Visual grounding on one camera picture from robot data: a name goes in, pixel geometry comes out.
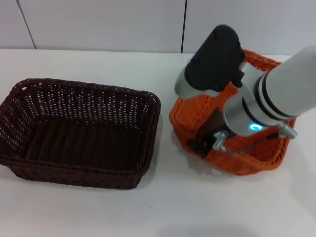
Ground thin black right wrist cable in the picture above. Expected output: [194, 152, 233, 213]
[222, 133, 281, 156]

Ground dark brown wicker basket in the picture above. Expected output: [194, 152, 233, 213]
[0, 78, 162, 191]

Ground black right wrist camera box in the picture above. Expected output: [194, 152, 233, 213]
[173, 24, 245, 100]

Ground orange wicker basket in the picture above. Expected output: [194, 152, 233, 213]
[169, 48, 297, 176]

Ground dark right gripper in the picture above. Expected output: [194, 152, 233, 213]
[186, 110, 230, 159]

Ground silver angled cable connector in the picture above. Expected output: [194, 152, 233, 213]
[212, 130, 230, 152]

